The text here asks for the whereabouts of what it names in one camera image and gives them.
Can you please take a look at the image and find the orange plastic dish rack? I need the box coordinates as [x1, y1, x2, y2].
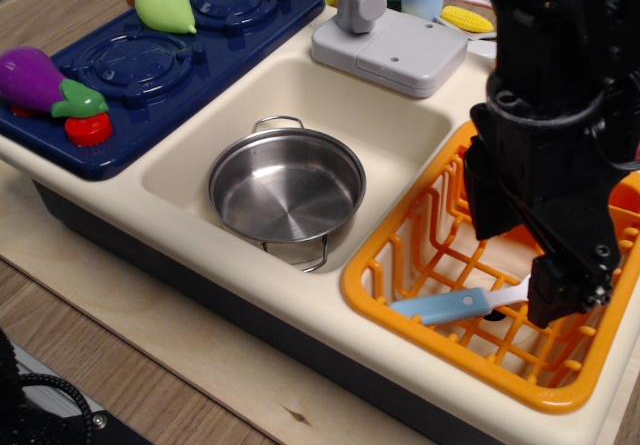
[341, 124, 639, 413]

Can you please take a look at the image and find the grey toy faucet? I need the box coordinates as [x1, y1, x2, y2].
[311, 0, 467, 98]

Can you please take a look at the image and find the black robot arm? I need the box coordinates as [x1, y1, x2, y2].
[464, 0, 639, 327]

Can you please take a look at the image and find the navy blue toy stove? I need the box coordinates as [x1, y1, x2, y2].
[1, 0, 325, 181]

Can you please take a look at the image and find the green toy pear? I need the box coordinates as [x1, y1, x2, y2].
[134, 0, 197, 34]

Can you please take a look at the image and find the black braided cable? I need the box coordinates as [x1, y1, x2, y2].
[0, 329, 96, 445]

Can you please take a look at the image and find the red stove knob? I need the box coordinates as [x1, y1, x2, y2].
[10, 104, 38, 117]
[64, 113, 113, 147]

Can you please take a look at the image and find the cream toy kitchen sink unit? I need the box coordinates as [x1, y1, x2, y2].
[1, 9, 639, 444]

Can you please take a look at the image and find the stainless steel pan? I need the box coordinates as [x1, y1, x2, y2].
[207, 115, 367, 273]

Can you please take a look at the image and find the purple toy eggplant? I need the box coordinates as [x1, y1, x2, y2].
[1, 46, 109, 119]

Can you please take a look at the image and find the yellow toy corn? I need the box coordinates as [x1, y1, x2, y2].
[440, 5, 494, 33]

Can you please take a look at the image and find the blue and white plastic spoon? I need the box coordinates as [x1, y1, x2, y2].
[390, 275, 531, 326]

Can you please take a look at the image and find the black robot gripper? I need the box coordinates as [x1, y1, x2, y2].
[464, 72, 639, 328]

